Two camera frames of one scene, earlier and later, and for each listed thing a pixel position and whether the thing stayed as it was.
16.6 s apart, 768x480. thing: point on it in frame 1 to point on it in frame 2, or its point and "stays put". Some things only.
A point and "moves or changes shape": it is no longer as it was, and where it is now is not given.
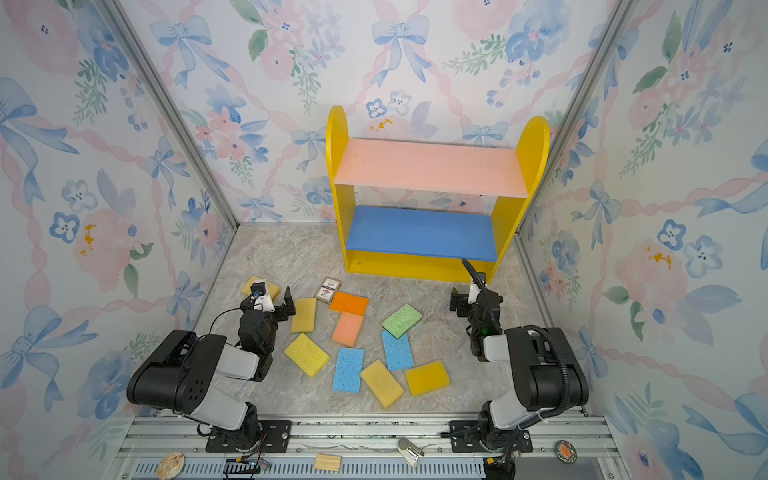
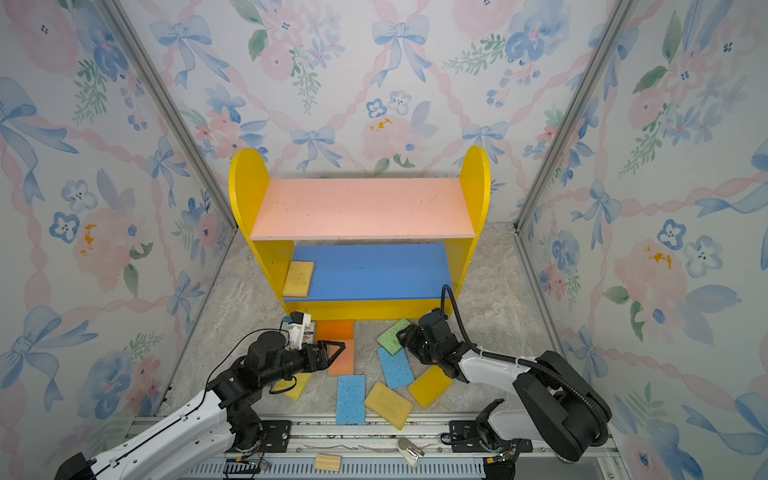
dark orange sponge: (349, 303) to (335, 330)
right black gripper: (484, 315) to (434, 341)
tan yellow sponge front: (380, 380) to (388, 404)
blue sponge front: (348, 370) to (351, 400)
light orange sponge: (348, 329) to (344, 363)
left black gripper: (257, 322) to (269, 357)
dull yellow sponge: (304, 321) moves or changes shape
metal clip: (410, 451) stays put
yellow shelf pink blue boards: (429, 242) to (360, 249)
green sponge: (402, 320) to (389, 339)
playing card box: (327, 289) to (310, 332)
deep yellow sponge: (427, 377) moves or changes shape
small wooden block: (328, 462) stays put
